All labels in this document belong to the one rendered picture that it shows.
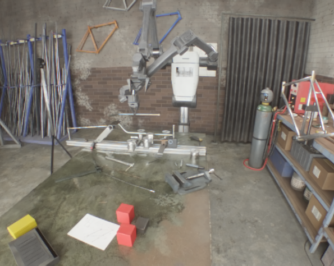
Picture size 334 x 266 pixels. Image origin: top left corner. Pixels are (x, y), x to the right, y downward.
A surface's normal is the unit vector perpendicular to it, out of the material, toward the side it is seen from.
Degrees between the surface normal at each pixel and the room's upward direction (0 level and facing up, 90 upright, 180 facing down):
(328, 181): 92
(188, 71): 90
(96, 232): 0
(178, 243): 0
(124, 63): 90
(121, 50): 90
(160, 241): 0
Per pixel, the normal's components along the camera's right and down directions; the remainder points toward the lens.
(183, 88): -0.18, 0.34
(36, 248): 0.00, -0.94
